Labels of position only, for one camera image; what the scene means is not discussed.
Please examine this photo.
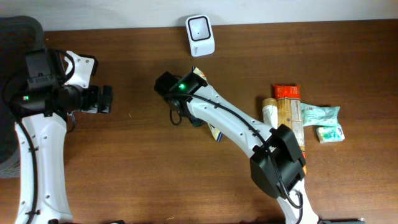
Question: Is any black cable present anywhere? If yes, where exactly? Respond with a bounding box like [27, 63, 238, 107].
[169, 108, 183, 126]
[2, 74, 40, 224]

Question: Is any orange spaghetti packet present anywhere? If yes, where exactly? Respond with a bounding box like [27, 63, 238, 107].
[273, 85, 306, 158]

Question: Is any grey plastic basket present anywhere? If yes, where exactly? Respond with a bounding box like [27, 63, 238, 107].
[1, 16, 44, 179]

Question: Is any left black cable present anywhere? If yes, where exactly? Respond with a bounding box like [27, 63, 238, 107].
[2, 74, 40, 224]

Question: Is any white barcode scanner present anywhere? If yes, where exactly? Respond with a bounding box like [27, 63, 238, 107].
[185, 15, 215, 57]

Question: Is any white shampoo tube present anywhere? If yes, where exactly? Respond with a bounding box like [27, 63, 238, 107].
[262, 98, 278, 129]

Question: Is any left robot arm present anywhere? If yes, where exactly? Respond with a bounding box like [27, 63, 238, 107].
[6, 49, 113, 223]

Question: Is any teal wet wipes pack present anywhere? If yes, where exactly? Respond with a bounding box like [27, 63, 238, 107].
[301, 103, 340, 126]

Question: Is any cream snack bag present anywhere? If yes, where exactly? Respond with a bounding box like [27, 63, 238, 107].
[192, 67, 223, 142]

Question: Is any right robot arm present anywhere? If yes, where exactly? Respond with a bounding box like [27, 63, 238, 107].
[154, 72, 320, 223]

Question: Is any right black cable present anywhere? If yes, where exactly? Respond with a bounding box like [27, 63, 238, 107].
[169, 108, 183, 126]

